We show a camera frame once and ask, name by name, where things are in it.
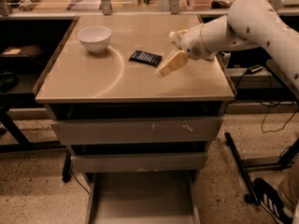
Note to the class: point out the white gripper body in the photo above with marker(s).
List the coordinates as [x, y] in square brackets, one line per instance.
[192, 42]

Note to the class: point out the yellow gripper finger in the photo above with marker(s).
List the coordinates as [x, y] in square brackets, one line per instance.
[179, 34]
[176, 60]

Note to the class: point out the dark blue rxbar wrapper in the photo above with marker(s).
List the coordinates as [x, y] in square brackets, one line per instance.
[145, 58]

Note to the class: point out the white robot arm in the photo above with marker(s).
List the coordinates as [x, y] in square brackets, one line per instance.
[248, 24]

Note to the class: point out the top grey drawer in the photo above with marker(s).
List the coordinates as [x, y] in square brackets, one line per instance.
[136, 131]

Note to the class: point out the grey drawer cabinet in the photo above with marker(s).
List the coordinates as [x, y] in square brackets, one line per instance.
[78, 84]

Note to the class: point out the middle grey drawer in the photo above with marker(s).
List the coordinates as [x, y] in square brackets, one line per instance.
[139, 162]

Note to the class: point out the open bottom grey drawer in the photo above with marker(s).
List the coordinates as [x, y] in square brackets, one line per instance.
[142, 198]

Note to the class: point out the clear plastic water bottle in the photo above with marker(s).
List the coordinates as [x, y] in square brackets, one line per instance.
[210, 55]

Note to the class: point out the black power adapter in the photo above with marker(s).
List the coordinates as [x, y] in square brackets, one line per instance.
[254, 69]

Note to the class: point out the white ceramic bowl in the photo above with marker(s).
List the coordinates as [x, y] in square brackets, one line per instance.
[94, 39]

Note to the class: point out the black striped sneaker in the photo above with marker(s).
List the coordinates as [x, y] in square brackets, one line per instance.
[270, 201]

